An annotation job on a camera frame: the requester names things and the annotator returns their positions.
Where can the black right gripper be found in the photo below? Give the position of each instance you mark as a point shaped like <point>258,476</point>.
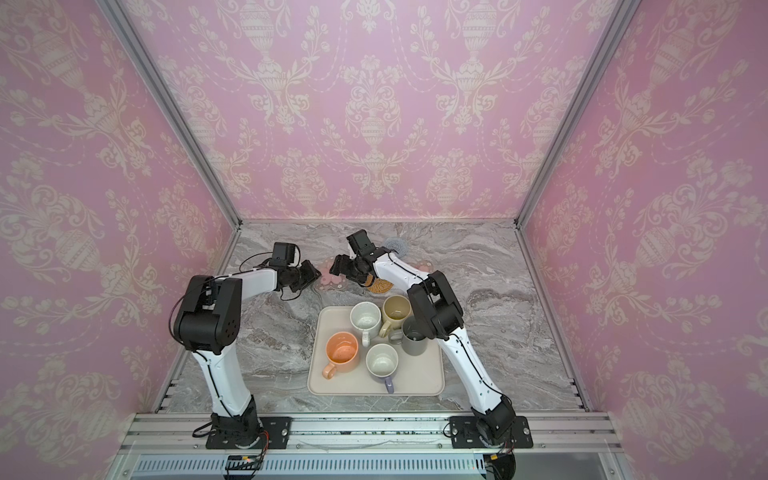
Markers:
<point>344,266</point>

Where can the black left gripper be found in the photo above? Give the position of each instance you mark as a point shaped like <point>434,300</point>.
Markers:
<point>310,274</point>

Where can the woven rattan round coaster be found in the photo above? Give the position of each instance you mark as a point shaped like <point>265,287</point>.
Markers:
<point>378,286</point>

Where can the pink flower silicone coaster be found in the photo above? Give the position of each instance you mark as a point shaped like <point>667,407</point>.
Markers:
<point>329,281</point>

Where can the blue round woven coaster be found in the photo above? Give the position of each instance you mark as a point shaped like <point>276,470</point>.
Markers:
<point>397,245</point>

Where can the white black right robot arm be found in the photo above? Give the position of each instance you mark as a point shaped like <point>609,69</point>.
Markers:
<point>438,315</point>

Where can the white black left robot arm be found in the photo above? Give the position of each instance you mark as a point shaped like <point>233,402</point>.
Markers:
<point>207,324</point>

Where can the white ceramic mug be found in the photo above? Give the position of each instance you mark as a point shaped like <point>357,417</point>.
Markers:
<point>366,321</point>

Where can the yellow beige ceramic mug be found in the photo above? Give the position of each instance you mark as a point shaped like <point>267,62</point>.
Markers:
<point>395,311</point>

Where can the orange ceramic mug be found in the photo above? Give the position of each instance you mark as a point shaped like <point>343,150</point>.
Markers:
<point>342,352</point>

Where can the grey ceramic mug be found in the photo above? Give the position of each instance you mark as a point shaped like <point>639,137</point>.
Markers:
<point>409,338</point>

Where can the beige silicone tray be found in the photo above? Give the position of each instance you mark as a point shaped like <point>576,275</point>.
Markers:
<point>421,375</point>

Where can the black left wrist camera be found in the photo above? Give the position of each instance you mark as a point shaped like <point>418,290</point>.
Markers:
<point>284,255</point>

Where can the white mug purple handle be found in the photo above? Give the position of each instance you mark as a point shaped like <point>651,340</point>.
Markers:
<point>382,361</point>

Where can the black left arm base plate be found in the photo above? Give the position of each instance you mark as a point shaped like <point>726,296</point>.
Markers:
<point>273,434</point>

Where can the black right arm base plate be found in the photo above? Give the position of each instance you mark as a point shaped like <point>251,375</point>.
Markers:
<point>463,432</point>

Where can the aluminium front frame rail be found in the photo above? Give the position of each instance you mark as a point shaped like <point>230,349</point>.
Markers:
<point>389,445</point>

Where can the aluminium left corner post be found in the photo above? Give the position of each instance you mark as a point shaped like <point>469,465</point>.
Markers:
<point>117,17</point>

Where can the aluminium corner post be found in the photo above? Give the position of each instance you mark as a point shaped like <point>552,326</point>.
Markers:
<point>117,17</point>
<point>617,25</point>

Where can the aluminium right corner post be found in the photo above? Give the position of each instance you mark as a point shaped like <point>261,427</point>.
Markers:
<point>617,25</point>

